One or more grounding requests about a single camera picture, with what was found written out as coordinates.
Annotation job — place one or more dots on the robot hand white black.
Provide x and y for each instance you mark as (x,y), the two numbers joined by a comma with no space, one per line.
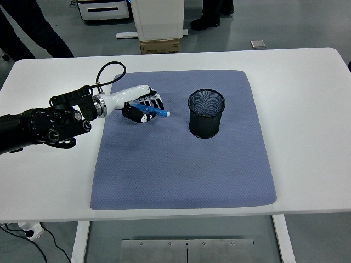
(123,97)

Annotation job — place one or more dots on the blue marker pen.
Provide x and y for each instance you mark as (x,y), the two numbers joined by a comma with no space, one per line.
(160,111)

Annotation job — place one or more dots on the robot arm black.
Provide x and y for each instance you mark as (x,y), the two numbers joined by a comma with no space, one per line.
(41,126)

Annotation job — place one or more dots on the black mesh pen holder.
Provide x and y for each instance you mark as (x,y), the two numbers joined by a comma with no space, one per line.
(204,128)

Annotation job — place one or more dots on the brown cardboard box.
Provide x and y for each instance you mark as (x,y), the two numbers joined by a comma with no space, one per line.
(159,46)

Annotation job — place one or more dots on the white appliance with dark slot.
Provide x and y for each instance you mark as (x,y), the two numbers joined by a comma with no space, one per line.
(104,15)

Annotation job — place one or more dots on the white panel stand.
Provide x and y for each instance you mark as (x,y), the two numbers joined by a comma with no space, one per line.
(159,19)

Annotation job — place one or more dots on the blue-grey quilted mat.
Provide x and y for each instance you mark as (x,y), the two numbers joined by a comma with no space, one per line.
(178,170)

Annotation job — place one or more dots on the person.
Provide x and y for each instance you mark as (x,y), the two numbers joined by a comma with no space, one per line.
(211,16)
(33,33)

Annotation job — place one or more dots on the black chair caster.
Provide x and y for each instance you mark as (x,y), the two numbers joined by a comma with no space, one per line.
(5,56)

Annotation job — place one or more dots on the small grey floor plate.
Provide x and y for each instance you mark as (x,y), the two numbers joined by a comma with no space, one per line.
(257,44)

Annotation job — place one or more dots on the white table leg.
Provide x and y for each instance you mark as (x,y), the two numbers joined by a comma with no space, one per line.
(81,241)
(283,241)

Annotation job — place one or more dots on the grey metal plate with screws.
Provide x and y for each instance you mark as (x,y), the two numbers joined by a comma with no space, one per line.
(164,252)

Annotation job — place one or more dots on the white power strip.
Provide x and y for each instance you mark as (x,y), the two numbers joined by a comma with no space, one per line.
(31,231)

